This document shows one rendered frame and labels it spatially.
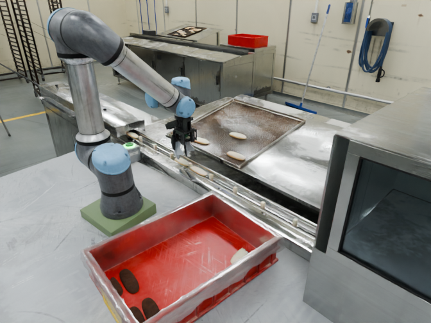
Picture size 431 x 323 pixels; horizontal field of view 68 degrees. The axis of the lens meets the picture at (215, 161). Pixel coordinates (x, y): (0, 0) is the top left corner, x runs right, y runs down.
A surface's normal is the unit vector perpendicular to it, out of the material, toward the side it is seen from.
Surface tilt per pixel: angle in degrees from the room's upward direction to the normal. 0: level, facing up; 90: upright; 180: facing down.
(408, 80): 90
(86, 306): 0
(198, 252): 0
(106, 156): 10
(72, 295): 0
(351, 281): 91
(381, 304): 90
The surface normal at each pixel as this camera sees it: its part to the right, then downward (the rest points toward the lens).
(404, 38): -0.73, 0.32
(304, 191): -0.13, -0.82
